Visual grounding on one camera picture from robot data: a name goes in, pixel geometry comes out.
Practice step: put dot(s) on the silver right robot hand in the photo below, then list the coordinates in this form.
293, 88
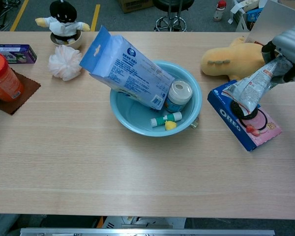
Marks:
293, 41

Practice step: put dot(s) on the white snack bag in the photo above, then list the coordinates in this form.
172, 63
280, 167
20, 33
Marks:
250, 91

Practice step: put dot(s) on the blue Oreo cookie box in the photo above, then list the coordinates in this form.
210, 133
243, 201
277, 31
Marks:
226, 110

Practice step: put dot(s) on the blue white wipes package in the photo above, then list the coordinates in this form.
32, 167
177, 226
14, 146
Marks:
127, 71

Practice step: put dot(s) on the white box with brown picture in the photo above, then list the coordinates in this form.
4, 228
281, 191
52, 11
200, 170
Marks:
273, 19

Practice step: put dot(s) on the blue printed package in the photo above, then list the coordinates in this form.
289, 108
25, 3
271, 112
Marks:
253, 16

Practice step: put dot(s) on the brown cardboard box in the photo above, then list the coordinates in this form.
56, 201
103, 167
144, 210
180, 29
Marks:
135, 6

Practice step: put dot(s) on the light blue plastic bowl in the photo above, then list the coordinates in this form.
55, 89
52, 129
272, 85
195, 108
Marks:
137, 115

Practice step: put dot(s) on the purple rectangular box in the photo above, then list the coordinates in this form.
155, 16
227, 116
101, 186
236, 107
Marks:
12, 52

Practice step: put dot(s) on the orange cylindrical canister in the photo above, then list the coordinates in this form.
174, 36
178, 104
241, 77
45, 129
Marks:
2, 78

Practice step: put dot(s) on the white open carton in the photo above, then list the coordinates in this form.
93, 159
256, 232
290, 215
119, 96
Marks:
241, 17

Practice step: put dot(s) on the yellow plush toy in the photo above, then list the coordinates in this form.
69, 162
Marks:
231, 61

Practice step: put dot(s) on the red and white bottle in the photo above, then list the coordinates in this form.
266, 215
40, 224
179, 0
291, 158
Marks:
219, 12

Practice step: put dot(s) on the black stool with chrome base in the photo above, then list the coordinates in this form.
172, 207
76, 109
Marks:
170, 9

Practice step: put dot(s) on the small metal clip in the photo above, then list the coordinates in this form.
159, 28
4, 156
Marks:
194, 124

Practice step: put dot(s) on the small yellow lemon toy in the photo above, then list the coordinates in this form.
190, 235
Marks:
170, 125

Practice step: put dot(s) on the green and white glue stick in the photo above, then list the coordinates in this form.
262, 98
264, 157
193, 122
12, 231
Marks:
162, 120

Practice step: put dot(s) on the beige round bowl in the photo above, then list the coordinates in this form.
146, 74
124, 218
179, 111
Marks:
76, 44

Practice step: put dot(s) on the pink and white bath loofah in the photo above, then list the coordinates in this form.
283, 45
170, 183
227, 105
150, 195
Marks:
65, 62

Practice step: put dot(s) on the black-headed doll in white clothes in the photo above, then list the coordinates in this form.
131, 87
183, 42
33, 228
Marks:
64, 24

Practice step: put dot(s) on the brown cloth mat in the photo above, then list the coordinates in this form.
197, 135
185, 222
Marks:
28, 91

